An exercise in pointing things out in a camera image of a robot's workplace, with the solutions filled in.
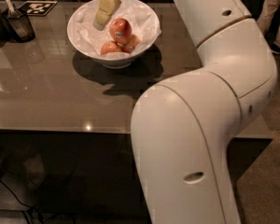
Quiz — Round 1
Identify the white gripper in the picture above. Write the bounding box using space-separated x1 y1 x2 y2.
93 0 120 31

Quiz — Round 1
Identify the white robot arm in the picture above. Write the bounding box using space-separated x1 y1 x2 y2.
131 0 277 224

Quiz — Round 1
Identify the white ceramic bowl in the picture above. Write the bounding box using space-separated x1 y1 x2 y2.
66 0 161 70

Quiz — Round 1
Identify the white paper bowl liner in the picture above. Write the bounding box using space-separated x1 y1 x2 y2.
75 0 162 61

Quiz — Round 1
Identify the red yellow apple lower right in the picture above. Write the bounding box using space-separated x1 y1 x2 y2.
121 35 140 53

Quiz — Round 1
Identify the black white fiducial marker card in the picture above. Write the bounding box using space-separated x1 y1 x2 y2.
19 1 57 17

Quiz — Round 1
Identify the black mesh cup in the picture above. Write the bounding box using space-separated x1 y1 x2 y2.
2 9 35 43

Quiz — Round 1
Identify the white handled utensil in cup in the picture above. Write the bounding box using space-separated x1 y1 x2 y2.
5 0 21 18

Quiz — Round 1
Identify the black floor cable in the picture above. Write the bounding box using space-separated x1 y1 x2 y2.
0 159 77 224

